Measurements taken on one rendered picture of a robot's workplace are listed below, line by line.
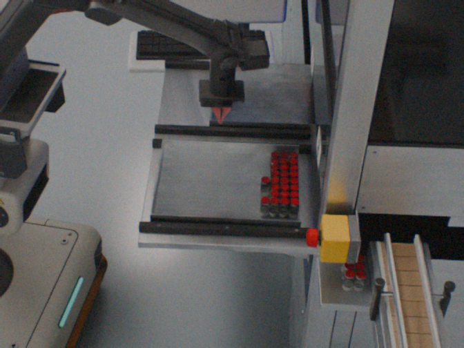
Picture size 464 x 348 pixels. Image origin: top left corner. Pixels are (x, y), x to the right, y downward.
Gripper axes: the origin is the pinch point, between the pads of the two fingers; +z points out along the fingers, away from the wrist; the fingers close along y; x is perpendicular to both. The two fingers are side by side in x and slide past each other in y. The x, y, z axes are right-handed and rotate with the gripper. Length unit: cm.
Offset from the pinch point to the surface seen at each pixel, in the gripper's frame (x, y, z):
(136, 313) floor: 18, -24, 104
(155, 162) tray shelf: 1.0, -15.5, 15.4
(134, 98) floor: 136, -31, 108
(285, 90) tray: 29.6, 19.4, 15.2
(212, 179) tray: -5.6, -1.5, 14.6
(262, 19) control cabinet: 74, 16, 23
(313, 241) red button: -36.0, 18.1, 0.9
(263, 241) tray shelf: -25.3, 9.5, 13.9
